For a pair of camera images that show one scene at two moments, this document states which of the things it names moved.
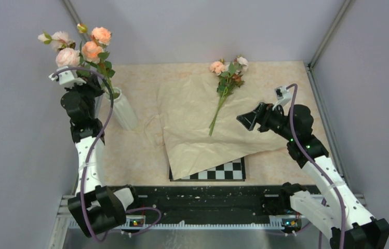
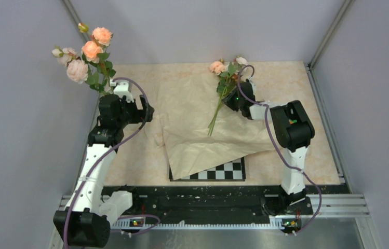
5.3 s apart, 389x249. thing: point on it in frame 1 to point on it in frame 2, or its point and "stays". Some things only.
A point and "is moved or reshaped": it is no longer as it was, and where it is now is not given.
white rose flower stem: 66,55 is moved or reshaped
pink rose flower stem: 230,80 stays
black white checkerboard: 232,171 stays
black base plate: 211,203 stays
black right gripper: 261,115 to 228,100
